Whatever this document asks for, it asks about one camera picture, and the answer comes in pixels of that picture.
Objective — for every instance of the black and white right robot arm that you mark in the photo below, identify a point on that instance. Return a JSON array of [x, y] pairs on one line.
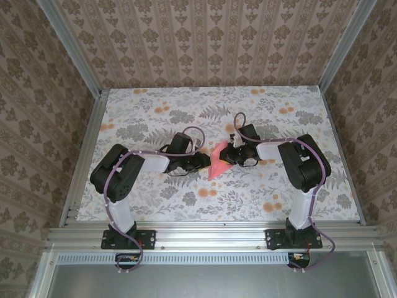
[[307, 167]]

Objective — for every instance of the aluminium corner post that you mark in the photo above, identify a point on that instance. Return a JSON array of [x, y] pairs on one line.
[[71, 46], [344, 46]]

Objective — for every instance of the grey sheet metal panel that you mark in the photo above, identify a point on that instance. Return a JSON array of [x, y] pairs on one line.
[[217, 282]]

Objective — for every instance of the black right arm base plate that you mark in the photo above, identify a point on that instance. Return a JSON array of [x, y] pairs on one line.
[[273, 239]]

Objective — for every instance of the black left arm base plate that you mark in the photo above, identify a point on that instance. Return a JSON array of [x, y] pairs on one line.
[[149, 239]]

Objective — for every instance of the long aluminium base rail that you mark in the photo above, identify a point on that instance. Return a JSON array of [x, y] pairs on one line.
[[211, 236]]

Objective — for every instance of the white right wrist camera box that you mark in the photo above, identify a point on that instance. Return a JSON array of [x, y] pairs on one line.
[[235, 141]]

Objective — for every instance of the aluminium side rail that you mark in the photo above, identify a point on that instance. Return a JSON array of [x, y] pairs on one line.
[[90, 142], [342, 149]]

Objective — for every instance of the floral patterned table mat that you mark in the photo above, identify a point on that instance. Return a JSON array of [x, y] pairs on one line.
[[186, 105]]

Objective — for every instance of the pink cloth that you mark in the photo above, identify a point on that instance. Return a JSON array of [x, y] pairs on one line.
[[215, 172]]

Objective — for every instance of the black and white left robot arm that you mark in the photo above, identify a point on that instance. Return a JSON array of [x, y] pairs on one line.
[[114, 180]]

